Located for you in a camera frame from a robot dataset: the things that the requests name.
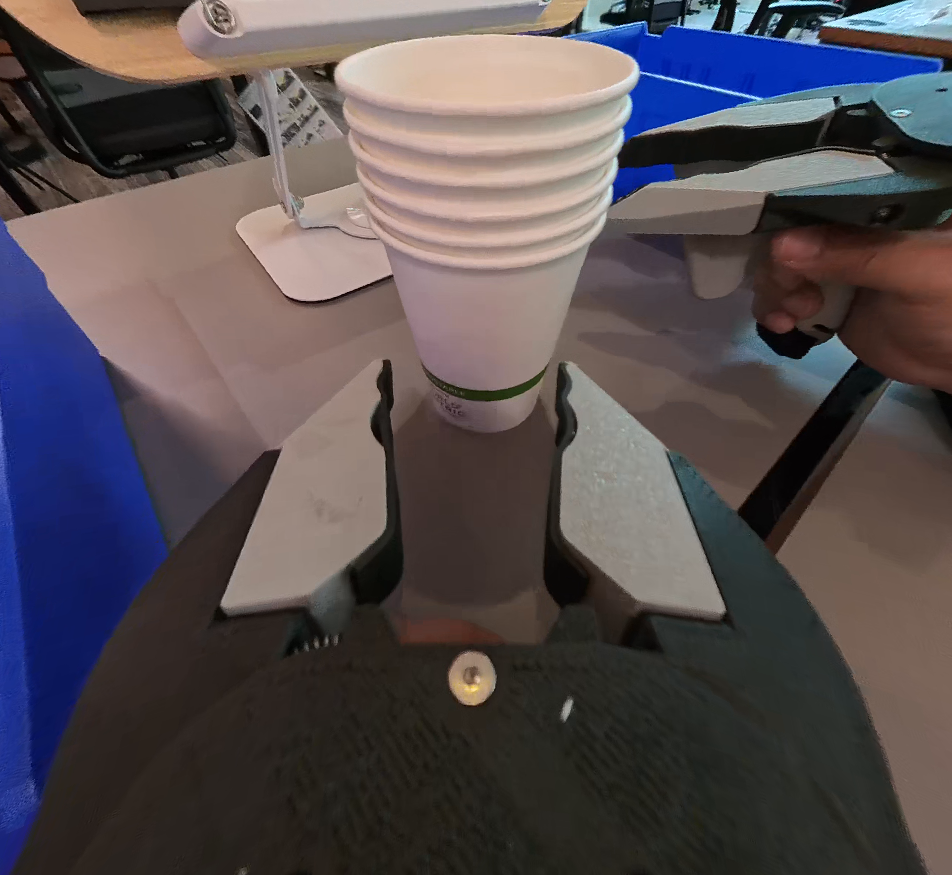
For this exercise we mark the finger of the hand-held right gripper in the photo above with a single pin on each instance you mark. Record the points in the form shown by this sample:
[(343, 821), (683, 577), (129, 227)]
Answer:
[(706, 209), (744, 127)]

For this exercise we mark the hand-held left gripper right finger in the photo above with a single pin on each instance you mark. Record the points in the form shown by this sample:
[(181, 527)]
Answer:
[(632, 525)]

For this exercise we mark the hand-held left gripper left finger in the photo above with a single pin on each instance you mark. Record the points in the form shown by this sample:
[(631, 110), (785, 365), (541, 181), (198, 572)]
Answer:
[(312, 518)]

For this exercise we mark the stack of white paper cups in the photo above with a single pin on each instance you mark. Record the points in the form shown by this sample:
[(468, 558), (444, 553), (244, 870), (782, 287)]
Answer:
[(476, 309)]

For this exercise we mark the person's right hand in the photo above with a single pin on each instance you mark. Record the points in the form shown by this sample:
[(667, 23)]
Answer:
[(892, 302)]

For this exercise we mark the blue plastic bin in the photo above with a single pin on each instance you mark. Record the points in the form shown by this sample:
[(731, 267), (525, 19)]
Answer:
[(67, 481), (706, 71)]

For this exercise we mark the wooden desk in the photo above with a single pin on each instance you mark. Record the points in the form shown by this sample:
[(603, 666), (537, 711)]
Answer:
[(892, 34)]

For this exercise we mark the black table leg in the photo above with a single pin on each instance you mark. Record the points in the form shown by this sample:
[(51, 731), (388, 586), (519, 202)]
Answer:
[(811, 466)]

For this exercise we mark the printed paper sheet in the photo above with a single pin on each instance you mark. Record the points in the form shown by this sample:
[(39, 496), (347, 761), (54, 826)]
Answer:
[(297, 108)]

